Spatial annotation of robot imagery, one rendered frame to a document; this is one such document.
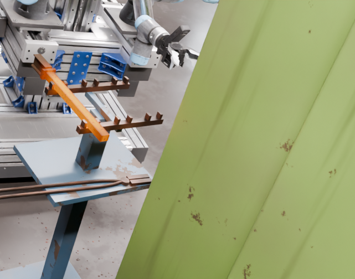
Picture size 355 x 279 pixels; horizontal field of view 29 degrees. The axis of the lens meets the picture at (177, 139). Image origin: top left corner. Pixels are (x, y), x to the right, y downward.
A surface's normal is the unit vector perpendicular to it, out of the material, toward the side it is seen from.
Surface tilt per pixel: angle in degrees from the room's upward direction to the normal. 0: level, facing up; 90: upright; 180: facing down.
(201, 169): 90
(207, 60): 90
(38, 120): 0
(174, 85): 0
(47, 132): 0
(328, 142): 90
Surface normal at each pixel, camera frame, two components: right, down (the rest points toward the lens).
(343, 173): -0.76, 0.12
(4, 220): 0.31, -0.80
